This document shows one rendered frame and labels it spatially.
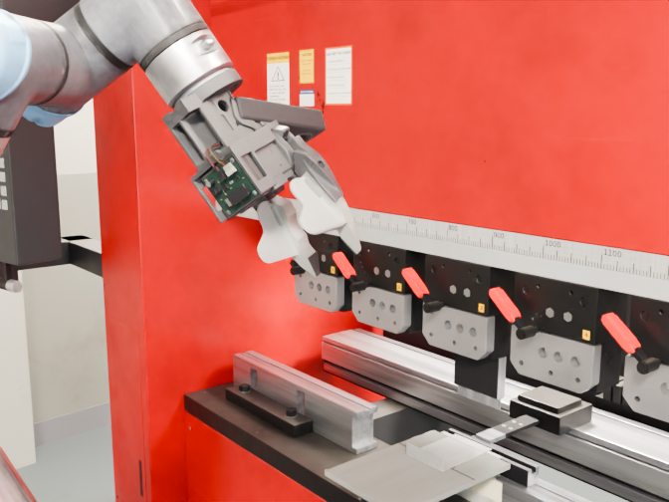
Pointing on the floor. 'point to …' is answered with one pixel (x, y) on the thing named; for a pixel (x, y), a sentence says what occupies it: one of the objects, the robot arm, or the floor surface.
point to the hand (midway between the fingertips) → (334, 251)
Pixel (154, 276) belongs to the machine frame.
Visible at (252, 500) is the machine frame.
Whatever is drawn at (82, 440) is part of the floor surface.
